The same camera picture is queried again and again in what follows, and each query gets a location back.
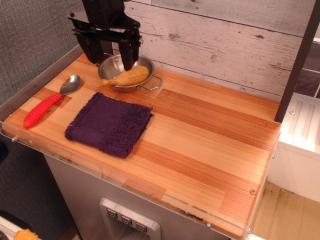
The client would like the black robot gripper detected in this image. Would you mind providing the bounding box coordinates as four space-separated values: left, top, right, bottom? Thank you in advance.
68 0 141 71

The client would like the yellow plastic chicken drumstick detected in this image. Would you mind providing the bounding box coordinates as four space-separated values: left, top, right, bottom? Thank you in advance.
101 65 149 87

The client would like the small silver metal pot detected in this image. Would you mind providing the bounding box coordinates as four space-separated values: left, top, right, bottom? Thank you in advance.
98 54 163 92

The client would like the purple folded cloth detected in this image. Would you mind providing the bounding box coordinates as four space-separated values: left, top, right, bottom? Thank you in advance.
64 92 153 159

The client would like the grey toy kitchen cabinet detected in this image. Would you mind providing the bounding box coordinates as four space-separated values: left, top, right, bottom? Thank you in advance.
45 155 227 240

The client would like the silver dispenser button panel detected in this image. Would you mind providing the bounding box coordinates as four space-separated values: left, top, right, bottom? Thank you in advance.
99 197 162 240

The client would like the orange object bottom left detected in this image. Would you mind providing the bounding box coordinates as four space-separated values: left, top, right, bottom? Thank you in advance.
13 229 39 240

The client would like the white toy sink unit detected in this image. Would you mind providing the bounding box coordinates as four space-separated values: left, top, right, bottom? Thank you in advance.
267 93 320 202

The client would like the clear acrylic edge guard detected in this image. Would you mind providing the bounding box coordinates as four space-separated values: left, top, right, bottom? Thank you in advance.
1 115 280 240

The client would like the red-handled metal spoon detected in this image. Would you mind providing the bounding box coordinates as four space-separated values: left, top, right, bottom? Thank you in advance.
23 74 81 129

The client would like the dark grey right post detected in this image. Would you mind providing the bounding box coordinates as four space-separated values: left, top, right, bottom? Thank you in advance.
274 0 320 123

